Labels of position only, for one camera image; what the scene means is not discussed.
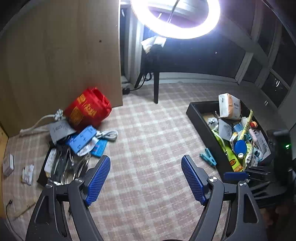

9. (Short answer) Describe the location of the white printed pouch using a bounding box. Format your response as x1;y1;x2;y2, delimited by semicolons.
77;137;99;157

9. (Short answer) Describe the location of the yellow star-printed long packet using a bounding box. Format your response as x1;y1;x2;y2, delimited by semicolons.
238;109;253;140

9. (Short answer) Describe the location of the black foil packet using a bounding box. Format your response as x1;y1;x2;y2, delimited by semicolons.
37;142;91;187

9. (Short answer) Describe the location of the white coiled cable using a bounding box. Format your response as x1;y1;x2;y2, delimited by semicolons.
95;129;119;142

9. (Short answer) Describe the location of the black storage box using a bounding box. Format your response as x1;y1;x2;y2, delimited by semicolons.
186;100;274;184

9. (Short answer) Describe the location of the blue round lid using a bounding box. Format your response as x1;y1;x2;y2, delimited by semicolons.
233;140;247;159

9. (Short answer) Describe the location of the blue ribbed packet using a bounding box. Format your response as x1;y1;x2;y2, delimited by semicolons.
90;139;108;158

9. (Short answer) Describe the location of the black chair leg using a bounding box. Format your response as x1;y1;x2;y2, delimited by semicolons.
154;72;159;104

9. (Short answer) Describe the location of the grey packet in box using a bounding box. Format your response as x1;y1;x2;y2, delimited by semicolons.
218;118;233;141

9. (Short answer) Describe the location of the grey paper packet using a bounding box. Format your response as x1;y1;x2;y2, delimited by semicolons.
49;120;76;144

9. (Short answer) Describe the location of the white orange tissue pack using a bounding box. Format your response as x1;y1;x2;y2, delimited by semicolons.
218;93;241;121

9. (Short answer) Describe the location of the ring light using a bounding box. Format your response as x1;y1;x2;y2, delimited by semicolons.
130;1;221;39

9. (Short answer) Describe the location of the small white box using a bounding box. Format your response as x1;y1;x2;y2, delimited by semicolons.
3;154;14;177

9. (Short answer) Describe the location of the light blue flat card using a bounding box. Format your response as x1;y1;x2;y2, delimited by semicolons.
66;126;97;154

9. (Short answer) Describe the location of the red fabric bag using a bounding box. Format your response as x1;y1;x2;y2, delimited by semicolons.
63;87;111;131

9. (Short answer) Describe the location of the small white wrapper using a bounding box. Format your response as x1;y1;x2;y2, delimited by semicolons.
21;164;34;186

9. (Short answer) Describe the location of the white braided rope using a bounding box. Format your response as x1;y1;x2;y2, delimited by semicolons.
19;108;65;138

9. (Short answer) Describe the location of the wooden cabinet panel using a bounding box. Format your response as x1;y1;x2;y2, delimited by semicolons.
1;1;122;137

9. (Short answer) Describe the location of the green bottle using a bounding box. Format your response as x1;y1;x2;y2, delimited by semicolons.
212;131;243;172

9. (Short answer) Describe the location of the blue plastic clothespin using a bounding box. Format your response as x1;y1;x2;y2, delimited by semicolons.
200;148;217;167

